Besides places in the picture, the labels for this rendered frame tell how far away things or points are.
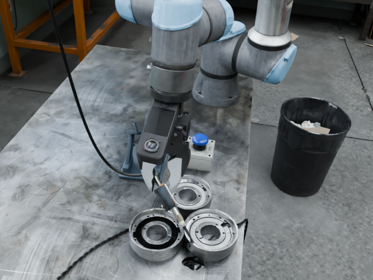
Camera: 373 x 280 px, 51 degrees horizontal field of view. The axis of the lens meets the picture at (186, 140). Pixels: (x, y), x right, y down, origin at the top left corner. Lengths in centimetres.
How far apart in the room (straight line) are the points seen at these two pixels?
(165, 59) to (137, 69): 76
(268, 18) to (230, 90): 27
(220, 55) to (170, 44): 52
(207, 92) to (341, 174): 137
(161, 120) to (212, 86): 55
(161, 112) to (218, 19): 19
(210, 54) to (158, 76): 52
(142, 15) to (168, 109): 20
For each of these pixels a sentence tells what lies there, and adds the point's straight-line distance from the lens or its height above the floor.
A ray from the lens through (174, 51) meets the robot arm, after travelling 62.
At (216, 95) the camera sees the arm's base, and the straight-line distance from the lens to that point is 118.
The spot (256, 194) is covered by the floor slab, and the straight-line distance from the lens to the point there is 210.
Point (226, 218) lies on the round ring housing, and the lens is 81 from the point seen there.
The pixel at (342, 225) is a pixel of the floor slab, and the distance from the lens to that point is 210.
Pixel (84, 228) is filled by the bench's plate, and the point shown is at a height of 80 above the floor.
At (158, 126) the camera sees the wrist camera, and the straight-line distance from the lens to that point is 64.
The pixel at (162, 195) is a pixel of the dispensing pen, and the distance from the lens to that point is 74.
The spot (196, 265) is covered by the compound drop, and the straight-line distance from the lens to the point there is 77.
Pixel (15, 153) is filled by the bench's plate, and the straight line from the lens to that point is 104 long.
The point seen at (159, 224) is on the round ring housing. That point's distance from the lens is 79.
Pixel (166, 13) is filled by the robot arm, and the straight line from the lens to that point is 61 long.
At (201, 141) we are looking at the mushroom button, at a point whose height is 87.
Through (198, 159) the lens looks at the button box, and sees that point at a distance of 93.
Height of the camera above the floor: 143
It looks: 37 degrees down
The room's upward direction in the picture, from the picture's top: 5 degrees clockwise
